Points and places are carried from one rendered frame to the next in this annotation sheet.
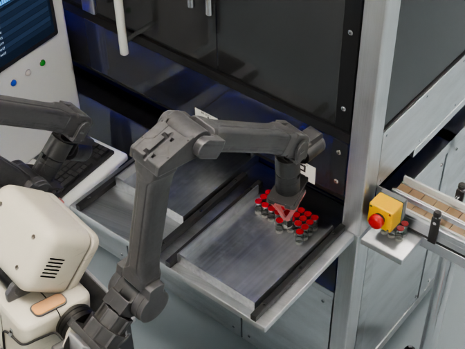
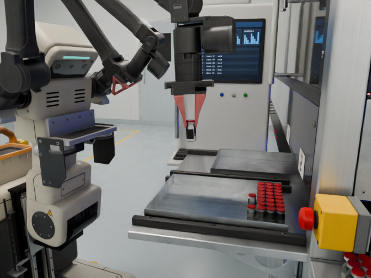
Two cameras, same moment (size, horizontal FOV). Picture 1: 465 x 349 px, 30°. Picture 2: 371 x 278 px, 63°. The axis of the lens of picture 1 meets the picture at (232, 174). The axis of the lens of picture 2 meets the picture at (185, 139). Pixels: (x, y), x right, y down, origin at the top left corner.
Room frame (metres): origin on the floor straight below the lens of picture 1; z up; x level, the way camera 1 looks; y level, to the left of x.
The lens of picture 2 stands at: (1.15, -0.71, 1.26)
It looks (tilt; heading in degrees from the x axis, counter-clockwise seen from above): 14 degrees down; 63
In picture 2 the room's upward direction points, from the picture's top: straight up
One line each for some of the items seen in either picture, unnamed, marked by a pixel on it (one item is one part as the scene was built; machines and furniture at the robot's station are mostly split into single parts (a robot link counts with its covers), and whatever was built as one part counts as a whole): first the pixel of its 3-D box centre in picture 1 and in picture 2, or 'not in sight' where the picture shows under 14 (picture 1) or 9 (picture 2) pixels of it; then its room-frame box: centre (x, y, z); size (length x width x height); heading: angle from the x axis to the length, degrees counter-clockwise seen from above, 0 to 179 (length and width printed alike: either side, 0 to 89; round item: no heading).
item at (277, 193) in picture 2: (290, 210); (278, 203); (1.70, -0.16, 0.90); 0.18 x 0.02 x 0.05; 50
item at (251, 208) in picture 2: (299, 237); (251, 214); (1.60, -0.18, 0.90); 0.02 x 0.02 x 0.05
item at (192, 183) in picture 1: (188, 169); (260, 164); (1.89, 0.13, 0.90); 0.34 x 0.26 x 0.04; 140
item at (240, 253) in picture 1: (256, 244); (219, 200); (1.58, -0.06, 0.90); 0.34 x 0.26 x 0.04; 140
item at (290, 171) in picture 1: (289, 161); (190, 41); (1.45, -0.13, 1.31); 0.07 x 0.06 x 0.07; 134
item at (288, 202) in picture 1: (287, 181); (188, 71); (1.45, -0.13, 1.25); 0.10 x 0.07 x 0.07; 154
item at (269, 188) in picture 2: (286, 215); (269, 202); (1.68, -0.15, 0.90); 0.18 x 0.02 x 0.05; 50
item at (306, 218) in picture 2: (377, 220); (309, 219); (1.57, -0.37, 0.99); 0.04 x 0.04 x 0.04; 50
